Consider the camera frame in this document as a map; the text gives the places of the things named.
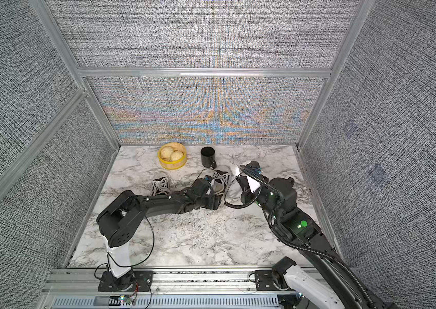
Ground black sneaker white laces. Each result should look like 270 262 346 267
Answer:
201 165 232 196
151 176 171 196

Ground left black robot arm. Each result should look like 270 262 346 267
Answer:
96 178 222 279

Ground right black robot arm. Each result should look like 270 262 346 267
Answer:
238 176 397 308

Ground black mug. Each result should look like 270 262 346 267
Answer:
200 146 217 169

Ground right beige bun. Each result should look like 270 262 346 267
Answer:
170 151 183 162

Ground beige bun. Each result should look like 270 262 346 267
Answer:
160 146 174 161
170 151 183 162

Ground yellow steamer basket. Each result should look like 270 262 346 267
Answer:
157 142 187 170

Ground left beige bun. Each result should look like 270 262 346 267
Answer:
160 146 174 161

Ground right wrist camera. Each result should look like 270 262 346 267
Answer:
236 161 261 193

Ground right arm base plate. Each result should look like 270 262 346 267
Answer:
254 270 290 292

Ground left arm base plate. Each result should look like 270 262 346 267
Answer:
98 270 154 292

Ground aluminium front rail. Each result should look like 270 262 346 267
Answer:
41 266 366 298

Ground aluminium enclosure frame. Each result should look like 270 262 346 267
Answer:
0 1 366 269

